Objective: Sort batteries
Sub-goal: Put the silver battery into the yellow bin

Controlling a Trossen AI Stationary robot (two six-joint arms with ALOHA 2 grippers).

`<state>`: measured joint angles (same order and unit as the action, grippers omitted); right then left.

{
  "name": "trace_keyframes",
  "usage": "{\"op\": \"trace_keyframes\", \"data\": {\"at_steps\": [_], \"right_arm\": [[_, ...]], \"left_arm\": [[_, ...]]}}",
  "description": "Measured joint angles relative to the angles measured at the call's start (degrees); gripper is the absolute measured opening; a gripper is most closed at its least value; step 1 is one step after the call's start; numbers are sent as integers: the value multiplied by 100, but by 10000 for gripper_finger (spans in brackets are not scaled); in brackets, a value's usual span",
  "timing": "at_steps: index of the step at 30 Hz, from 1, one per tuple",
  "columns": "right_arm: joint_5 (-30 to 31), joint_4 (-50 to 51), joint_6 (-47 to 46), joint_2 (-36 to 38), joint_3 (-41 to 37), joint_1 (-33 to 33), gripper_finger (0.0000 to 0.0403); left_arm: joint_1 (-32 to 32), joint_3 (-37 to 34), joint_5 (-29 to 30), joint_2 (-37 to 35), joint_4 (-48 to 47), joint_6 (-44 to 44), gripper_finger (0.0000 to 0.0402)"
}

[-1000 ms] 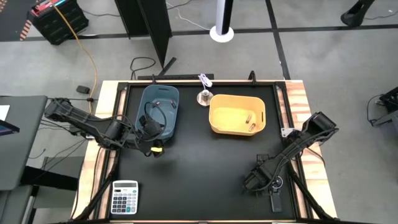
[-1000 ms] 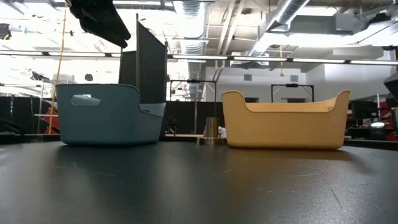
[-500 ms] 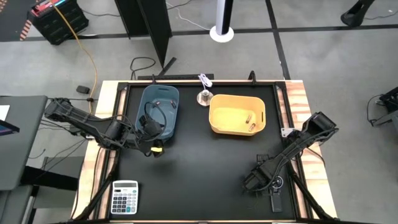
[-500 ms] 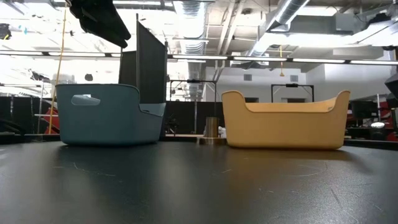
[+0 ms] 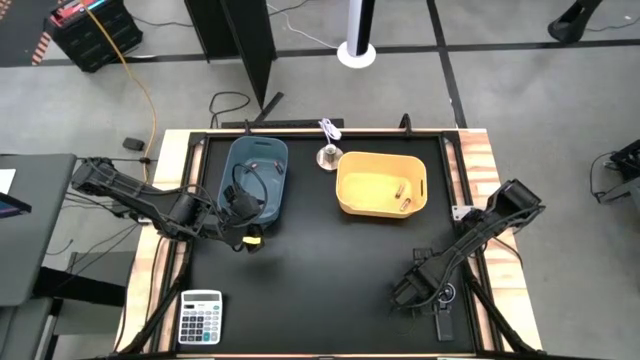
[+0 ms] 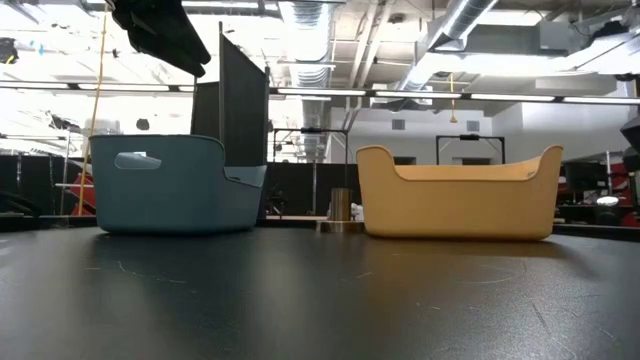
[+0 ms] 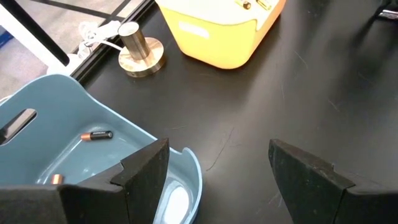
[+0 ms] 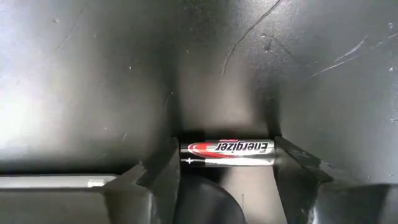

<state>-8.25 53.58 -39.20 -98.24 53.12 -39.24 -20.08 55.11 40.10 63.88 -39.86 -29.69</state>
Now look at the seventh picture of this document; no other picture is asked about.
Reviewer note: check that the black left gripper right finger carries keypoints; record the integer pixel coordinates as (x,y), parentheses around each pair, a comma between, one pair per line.
(317,196)

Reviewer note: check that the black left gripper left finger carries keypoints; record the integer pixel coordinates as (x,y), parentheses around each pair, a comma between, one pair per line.
(93,199)

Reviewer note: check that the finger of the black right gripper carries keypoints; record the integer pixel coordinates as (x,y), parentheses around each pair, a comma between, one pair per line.
(390,5)

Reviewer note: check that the copper-top black battery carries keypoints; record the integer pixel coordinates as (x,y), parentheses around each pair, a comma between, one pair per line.
(99,135)
(57,179)

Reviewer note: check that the blue-grey plastic bin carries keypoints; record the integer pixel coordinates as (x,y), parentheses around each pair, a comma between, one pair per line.
(62,99)

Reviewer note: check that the yellow battery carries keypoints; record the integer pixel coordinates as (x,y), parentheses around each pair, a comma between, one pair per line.
(263,4)

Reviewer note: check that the battery with black tip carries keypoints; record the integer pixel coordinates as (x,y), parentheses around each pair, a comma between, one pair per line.
(246,5)

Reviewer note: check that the brass cylinder weight on base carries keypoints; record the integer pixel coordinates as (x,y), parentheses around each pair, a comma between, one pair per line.
(140,62)

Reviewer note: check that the yellow plastic bin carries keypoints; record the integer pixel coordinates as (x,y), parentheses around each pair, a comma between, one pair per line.
(217,46)

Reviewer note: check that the white table frame leg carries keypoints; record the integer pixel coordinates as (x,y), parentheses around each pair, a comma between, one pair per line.
(28,40)

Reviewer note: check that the black frame bar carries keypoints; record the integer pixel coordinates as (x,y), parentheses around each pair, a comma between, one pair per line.
(34,29)

